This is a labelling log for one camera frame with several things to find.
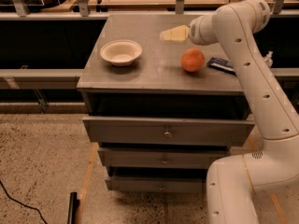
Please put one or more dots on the grey drawer cabinet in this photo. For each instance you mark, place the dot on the grey drawer cabinet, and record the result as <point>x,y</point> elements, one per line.
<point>155,86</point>

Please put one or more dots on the clear sanitizer bottle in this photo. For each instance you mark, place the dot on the clear sanitizer bottle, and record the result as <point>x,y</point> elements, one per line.
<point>268,58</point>

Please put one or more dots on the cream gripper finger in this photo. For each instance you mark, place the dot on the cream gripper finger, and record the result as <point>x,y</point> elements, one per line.
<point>179,33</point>

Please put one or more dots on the bottom grey drawer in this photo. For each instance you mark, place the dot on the bottom grey drawer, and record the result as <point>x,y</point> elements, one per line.
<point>143,184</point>

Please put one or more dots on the white paper bowl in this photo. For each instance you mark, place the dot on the white paper bowl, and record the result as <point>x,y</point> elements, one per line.
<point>121,52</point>

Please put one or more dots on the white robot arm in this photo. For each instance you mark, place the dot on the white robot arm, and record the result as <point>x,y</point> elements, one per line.
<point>232,182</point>

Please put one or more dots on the top grey drawer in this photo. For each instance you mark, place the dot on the top grey drawer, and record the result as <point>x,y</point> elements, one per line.
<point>192,132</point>

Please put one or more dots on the orange fruit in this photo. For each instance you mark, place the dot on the orange fruit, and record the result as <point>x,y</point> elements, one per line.
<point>192,60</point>

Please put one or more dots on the middle grey drawer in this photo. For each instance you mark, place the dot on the middle grey drawer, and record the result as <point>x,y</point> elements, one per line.
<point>158,158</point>

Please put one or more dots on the grey drawer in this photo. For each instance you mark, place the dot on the grey drawer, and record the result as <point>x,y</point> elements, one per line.
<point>192,132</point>
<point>158,158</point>
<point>143,184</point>

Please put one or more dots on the black bar on floor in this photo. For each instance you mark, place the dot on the black bar on floor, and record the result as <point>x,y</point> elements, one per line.
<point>72,209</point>

